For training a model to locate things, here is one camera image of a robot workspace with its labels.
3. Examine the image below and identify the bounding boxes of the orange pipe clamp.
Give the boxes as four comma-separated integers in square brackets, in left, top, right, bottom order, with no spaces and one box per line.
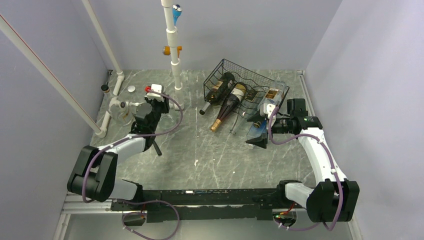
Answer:
[162,45,183,57]

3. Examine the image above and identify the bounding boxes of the clear square bottle black cap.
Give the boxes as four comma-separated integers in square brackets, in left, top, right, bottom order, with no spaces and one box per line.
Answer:
[257,80,287,111]

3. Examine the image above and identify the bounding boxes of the clear bottle silver cap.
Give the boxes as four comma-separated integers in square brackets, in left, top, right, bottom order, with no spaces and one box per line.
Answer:
[127,85,145,116]

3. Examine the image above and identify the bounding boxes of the blue square glass bottle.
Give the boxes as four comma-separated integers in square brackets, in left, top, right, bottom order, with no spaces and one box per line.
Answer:
[245,120,268,149]

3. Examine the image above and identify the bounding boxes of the blue pipe clip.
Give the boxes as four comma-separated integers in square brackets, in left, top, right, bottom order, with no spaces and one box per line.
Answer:
[172,4,183,26]

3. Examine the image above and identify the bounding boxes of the aluminium frame rail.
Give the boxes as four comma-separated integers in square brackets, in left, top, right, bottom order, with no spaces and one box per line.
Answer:
[52,71,365,240]

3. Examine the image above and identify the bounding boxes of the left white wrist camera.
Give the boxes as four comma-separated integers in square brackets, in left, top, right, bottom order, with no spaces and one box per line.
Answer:
[144,84,164,102]

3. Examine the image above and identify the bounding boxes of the clear round cork-stoppered bottle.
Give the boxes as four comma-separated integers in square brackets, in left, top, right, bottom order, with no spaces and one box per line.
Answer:
[100,84,133,126]

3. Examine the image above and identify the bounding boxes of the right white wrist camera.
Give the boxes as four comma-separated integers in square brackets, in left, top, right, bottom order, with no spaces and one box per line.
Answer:
[258,103,277,119]

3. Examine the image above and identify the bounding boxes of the dark green wine bottle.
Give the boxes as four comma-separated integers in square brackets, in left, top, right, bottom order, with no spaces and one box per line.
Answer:
[199,72,235,115]

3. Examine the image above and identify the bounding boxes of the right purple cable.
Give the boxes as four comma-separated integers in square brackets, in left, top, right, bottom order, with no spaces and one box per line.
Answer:
[267,105,345,232]

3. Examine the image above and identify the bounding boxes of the white PVC pipe frame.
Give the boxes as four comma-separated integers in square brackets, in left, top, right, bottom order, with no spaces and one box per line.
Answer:
[0,0,184,138]

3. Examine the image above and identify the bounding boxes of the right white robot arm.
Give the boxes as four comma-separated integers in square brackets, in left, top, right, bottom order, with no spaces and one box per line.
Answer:
[247,98,360,229]

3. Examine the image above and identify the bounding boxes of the black wire wine rack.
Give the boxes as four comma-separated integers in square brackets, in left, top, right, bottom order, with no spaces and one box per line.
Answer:
[203,58,290,114]

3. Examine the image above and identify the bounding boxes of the black handled metal tool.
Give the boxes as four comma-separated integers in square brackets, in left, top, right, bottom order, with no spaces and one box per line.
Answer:
[152,140,163,157]

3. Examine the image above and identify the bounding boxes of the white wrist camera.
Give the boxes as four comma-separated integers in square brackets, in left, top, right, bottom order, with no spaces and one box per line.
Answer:
[258,103,277,119]
[144,84,164,102]

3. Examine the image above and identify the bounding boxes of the clear slim empty bottle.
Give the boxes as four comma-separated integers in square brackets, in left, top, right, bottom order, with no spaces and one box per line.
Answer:
[229,86,265,136]

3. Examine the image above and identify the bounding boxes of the clear bottle dark label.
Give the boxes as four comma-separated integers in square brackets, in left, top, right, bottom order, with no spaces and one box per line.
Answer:
[158,100,181,130]

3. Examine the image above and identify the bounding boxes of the dark gold-foil wine bottle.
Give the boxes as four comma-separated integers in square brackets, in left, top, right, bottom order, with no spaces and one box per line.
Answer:
[210,82,248,132]

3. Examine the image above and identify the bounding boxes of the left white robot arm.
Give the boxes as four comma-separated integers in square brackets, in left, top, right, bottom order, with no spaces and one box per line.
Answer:
[67,96,170,210]

